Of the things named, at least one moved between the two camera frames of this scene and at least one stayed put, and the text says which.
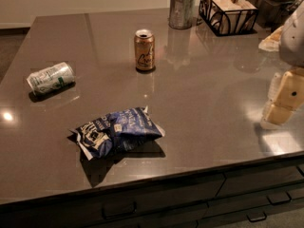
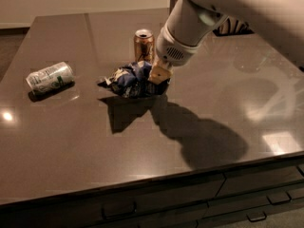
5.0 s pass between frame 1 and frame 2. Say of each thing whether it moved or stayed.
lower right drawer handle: stayed
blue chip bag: moved
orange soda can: stayed
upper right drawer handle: stayed
